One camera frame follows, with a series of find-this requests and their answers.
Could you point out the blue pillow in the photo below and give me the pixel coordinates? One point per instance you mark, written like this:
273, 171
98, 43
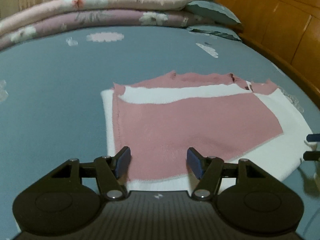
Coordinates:
215, 11
216, 30

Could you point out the mauve floral folded quilt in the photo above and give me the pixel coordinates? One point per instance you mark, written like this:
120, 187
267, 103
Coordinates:
101, 18

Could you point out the blue lower pillow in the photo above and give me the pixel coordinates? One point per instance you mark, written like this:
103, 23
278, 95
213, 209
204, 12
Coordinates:
216, 30

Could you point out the blue floral bed sheet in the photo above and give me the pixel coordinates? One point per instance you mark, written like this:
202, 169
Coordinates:
54, 110

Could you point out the pink and white knit sweater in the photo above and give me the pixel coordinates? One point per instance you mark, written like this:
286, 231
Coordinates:
218, 115

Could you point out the blue upper pillow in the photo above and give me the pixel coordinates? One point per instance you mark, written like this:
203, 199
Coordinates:
215, 11

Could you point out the wooden headboard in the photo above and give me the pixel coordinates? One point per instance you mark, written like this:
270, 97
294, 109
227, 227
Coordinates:
285, 32

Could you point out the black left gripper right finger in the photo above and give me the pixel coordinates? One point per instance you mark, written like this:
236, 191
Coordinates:
245, 196

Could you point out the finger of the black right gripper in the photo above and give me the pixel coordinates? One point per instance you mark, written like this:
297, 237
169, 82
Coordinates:
311, 156
313, 137

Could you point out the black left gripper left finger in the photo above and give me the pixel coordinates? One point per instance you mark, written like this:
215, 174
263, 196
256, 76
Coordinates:
72, 195

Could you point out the pink floral folded quilt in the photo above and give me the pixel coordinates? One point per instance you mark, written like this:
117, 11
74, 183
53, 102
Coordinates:
55, 7

